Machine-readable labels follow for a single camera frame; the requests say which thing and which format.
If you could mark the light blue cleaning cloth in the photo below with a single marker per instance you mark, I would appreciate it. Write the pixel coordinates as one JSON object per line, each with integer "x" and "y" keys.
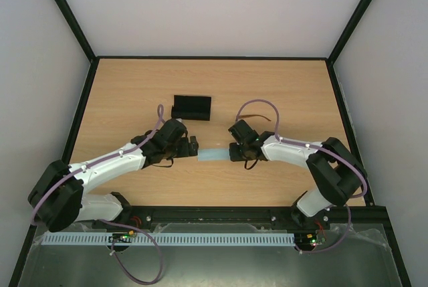
{"x": 213, "y": 155}

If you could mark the brown translucent sunglasses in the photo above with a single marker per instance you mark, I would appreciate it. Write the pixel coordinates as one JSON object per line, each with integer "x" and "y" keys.
{"x": 244, "y": 116}

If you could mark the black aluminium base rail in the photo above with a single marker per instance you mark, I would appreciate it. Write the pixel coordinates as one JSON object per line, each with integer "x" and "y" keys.
{"x": 275, "y": 218}

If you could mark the left controller board with leds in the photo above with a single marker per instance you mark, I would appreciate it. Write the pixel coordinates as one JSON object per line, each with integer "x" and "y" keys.
{"x": 122, "y": 237}

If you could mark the light blue slotted cable duct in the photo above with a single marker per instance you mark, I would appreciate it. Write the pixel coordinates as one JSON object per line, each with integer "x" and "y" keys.
{"x": 172, "y": 239}

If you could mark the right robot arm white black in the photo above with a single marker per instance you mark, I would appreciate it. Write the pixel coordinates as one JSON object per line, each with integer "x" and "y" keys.
{"x": 336, "y": 172}

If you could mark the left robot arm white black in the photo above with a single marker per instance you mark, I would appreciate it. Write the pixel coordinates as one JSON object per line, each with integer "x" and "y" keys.
{"x": 64, "y": 195}

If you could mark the black sunglasses case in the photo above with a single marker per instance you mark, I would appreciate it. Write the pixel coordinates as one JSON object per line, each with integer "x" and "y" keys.
{"x": 191, "y": 107}

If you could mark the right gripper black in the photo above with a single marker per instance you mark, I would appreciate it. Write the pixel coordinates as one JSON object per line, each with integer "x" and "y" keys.
{"x": 238, "y": 152}

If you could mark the right controller board with leds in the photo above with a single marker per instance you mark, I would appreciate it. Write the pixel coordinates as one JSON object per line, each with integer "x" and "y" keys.
{"x": 309, "y": 240}

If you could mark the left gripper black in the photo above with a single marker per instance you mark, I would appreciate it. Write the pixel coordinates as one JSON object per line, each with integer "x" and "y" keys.
{"x": 185, "y": 151}

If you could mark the controller board with leds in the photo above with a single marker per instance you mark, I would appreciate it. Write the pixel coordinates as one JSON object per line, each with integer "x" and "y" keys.
{"x": 309, "y": 240}
{"x": 122, "y": 237}

